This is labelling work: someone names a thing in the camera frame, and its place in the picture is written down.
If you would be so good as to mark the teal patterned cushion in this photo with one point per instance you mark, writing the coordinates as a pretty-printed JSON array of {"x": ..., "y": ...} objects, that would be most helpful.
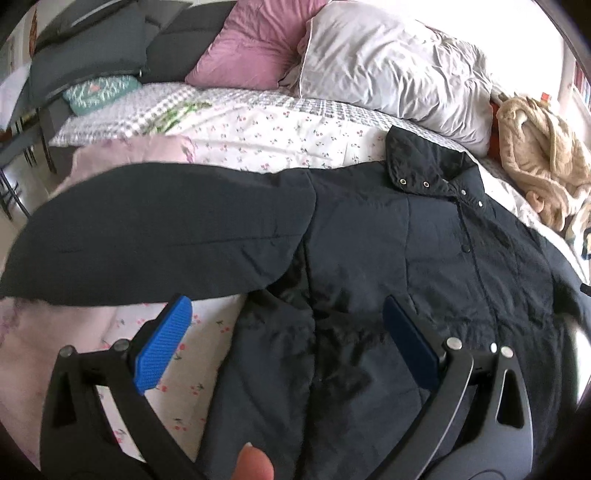
[{"x": 101, "y": 92}]

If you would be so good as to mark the dark grey pillow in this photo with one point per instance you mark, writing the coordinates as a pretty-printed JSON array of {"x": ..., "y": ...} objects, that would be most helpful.
[{"x": 87, "y": 50}]

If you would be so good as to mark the pink pillow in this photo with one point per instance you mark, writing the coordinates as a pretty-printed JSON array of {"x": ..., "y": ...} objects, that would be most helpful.
[{"x": 249, "y": 46}]

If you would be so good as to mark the white floral bedsheet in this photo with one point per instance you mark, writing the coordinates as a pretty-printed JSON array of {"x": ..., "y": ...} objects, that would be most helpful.
[{"x": 277, "y": 136}]

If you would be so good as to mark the person's left hand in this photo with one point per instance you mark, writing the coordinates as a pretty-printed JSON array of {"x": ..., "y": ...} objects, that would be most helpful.
[{"x": 253, "y": 464}]

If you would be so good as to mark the grey checked sheet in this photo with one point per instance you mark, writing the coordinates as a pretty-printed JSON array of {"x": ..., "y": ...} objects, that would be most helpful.
[{"x": 138, "y": 106}]

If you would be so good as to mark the black padded jacket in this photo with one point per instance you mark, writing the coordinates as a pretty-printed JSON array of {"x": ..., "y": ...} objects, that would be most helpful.
[{"x": 360, "y": 240}]

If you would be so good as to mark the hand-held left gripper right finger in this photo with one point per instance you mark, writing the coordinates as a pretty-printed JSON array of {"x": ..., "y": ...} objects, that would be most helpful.
[{"x": 411, "y": 341}]

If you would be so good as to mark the dark quilted cushion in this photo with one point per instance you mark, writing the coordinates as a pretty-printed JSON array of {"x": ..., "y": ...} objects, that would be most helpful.
[{"x": 184, "y": 41}]

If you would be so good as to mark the light grey pillow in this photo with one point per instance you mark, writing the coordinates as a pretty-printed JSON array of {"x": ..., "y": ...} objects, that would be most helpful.
[{"x": 392, "y": 69}]

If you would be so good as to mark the dark metal chair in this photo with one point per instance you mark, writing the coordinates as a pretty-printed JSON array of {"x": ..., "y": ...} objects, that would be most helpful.
[{"x": 18, "y": 143}]

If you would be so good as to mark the pink floral blanket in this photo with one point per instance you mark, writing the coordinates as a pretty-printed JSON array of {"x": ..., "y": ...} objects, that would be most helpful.
[{"x": 27, "y": 364}]

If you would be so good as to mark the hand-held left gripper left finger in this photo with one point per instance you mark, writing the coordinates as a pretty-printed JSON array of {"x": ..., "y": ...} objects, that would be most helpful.
[{"x": 161, "y": 341}]

